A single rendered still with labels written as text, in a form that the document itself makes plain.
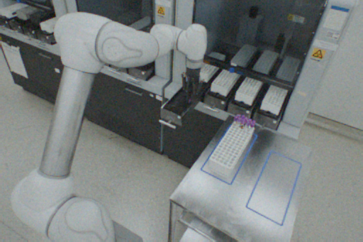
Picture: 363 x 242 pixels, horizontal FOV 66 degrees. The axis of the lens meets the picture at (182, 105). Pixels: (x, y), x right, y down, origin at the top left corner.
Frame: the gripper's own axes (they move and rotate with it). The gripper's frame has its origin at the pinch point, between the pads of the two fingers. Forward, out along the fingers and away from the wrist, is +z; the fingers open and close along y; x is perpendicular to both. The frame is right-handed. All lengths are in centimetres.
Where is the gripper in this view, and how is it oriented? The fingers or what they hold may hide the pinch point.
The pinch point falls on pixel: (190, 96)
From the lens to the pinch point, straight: 155.6
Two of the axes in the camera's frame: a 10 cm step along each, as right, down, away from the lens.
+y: -8.8, -3.4, 3.3
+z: -0.6, 7.7, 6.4
